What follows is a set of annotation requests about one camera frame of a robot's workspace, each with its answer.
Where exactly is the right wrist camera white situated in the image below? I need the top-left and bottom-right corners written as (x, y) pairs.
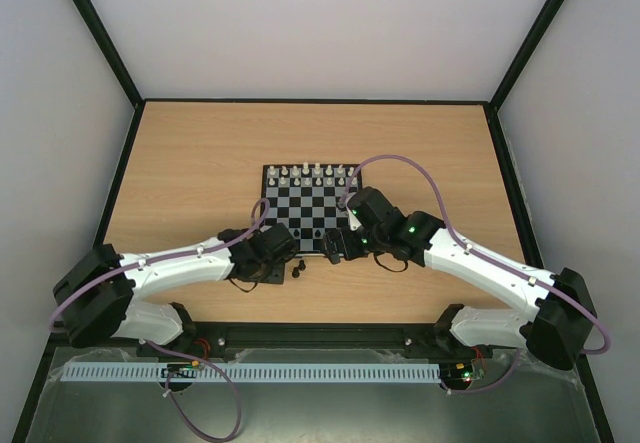
top-left (347, 210), bottom-right (362, 231)

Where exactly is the black aluminium rail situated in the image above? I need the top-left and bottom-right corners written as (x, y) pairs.
top-left (49, 320), bottom-right (581, 362)

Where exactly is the light blue cable duct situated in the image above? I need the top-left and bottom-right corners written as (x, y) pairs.
top-left (60, 362), bottom-right (441, 384)

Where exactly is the black and white chessboard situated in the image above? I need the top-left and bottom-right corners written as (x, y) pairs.
top-left (261, 162), bottom-right (363, 256)

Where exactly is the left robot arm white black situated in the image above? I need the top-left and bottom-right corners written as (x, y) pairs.
top-left (51, 223), bottom-right (299, 348)

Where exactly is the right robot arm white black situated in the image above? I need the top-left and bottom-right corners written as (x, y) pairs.
top-left (322, 187), bottom-right (596, 370)

